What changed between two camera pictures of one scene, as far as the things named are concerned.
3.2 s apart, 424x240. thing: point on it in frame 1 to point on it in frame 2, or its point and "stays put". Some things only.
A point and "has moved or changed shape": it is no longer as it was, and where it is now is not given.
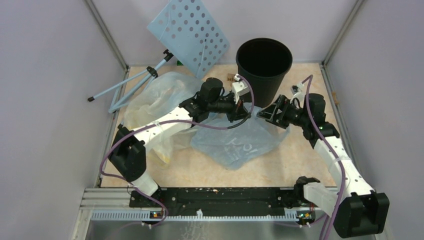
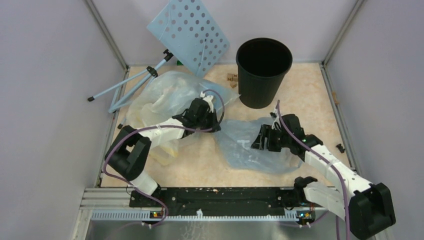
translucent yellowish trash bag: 158,93 stays put
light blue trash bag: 240,144 has moved or changed shape
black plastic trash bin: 264,62 stays put
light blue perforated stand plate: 186,28 stays put
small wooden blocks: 231,77 stays put
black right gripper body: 289,114 to 276,139
